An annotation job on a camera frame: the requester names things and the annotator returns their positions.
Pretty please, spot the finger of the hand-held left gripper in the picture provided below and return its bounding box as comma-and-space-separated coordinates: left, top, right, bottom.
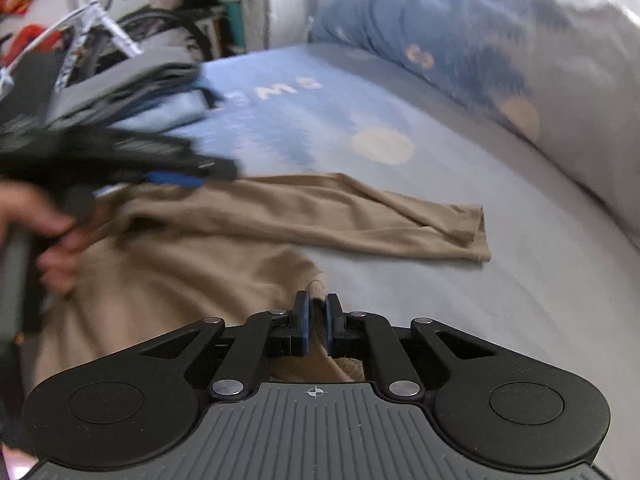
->
100, 170, 208, 198
187, 152, 241, 182

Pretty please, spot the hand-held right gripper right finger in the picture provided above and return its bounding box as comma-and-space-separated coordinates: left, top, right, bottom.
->
325, 292, 501, 402

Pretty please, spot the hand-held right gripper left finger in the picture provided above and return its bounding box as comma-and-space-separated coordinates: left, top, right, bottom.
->
136, 290, 313, 402

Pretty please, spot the tan long-sleeved sweater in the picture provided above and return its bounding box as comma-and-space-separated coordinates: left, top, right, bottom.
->
20, 172, 493, 398

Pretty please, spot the person's left hand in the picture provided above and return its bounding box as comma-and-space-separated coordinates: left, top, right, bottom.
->
0, 179, 93, 297

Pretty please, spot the light blue folded garment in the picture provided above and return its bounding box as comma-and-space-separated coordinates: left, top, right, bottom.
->
107, 80, 223, 133

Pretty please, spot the grey folded garment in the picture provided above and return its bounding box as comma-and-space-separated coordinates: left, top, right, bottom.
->
47, 50, 211, 126

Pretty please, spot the white bicycle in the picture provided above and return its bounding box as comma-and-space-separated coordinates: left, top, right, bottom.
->
0, 0, 216, 91

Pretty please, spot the teal bottle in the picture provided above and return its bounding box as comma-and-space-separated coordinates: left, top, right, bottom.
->
225, 0, 246, 53

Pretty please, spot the tree-printed bed sheet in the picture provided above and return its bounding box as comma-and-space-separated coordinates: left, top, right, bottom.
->
100, 42, 640, 480

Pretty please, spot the blue grey pillow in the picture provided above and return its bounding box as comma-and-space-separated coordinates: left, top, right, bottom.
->
307, 0, 640, 251

